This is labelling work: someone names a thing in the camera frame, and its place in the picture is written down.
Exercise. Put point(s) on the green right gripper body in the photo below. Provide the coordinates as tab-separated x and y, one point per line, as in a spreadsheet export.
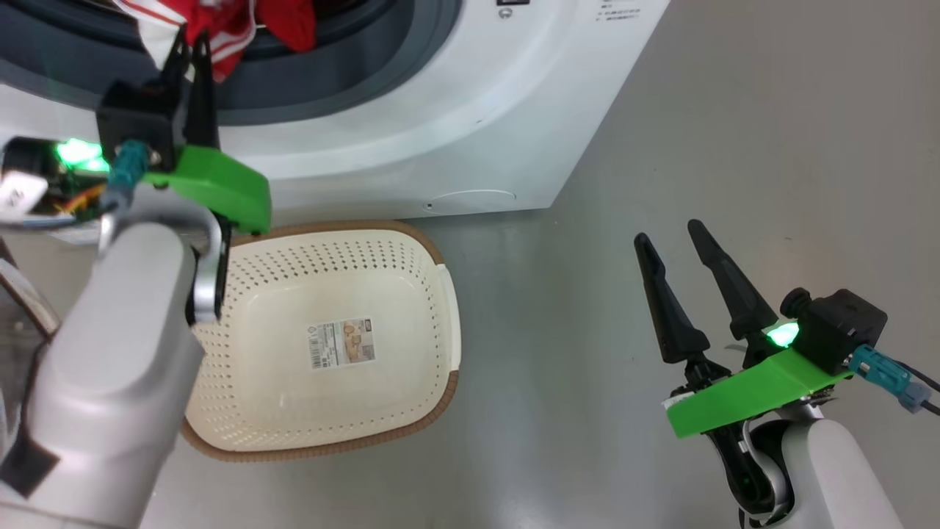
749	393

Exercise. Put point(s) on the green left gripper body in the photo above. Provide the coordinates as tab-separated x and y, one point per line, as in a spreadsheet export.
220	184

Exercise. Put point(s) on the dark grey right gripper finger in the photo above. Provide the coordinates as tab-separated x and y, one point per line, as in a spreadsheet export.
672	316
738	294

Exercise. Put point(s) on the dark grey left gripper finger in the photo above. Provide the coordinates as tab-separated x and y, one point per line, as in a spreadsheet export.
176	66
202	103

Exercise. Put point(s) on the red white striped garment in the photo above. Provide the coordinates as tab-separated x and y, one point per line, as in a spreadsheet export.
220	29

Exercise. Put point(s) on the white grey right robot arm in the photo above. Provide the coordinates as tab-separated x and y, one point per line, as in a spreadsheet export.
830	477

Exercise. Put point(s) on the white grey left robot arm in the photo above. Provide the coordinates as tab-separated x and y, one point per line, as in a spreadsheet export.
110	382

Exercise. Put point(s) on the basket product label sticker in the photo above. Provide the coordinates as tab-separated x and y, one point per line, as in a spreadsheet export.
341	343

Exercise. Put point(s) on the white front-load washing machine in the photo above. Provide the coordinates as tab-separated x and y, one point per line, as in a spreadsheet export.
440	147

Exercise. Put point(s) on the cream perforated laundry basket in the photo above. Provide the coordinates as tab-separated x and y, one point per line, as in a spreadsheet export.
294	411

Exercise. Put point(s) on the small printed text sticker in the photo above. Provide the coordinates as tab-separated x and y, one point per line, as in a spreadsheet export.
618	10

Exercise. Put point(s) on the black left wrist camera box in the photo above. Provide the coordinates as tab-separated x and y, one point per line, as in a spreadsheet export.
136	117

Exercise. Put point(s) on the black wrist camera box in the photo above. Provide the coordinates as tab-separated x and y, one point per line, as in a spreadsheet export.
136	117
837	323

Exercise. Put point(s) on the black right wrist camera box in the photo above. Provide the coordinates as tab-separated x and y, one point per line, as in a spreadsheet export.
837	323

